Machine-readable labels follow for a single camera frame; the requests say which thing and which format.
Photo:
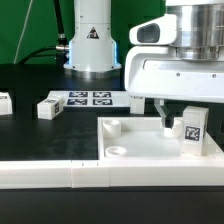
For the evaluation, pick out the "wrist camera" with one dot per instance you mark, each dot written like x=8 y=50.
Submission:
x=160 y=31

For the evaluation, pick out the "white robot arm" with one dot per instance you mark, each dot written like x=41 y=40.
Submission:
x=178 y=56

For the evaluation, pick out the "white base tag plate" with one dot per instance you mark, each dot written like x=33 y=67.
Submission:
x=95 y=99

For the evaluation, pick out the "white square table top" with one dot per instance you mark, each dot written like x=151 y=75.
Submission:
x=145 y=138

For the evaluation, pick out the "white L-shaped obstacle fence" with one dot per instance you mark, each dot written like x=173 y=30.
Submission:
x=115 y=172

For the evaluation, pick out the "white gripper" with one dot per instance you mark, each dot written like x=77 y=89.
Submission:
x=156 y=72

